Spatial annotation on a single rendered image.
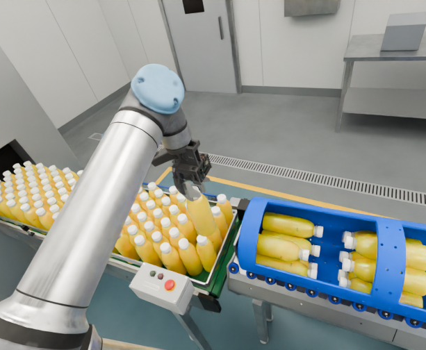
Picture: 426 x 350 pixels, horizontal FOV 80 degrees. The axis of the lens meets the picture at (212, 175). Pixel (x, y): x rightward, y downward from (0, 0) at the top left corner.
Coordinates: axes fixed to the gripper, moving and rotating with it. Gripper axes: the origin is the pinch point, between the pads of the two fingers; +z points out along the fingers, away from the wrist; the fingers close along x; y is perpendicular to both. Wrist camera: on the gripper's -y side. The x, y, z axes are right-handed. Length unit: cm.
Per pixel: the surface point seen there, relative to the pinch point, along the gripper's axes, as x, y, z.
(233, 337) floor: -11, -7, 139
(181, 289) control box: -20.8, -2.9, 28.5
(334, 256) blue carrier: 15, 42, 45
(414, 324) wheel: 0, 67, 45
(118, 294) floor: -19, -106, 137
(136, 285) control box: -25.4, -19.2, 28.0
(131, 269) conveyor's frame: -16, -41, 48
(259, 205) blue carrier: 12.9, 15.4, 17.6
